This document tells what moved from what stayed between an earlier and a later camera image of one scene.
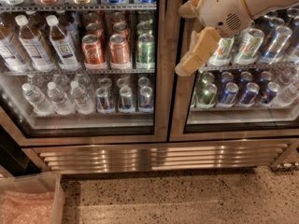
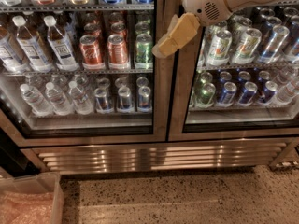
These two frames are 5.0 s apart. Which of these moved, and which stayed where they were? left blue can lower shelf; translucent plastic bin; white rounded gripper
Moved: white rounded gripper
Stayed: translucent plastic bin; left blue can lower shelf
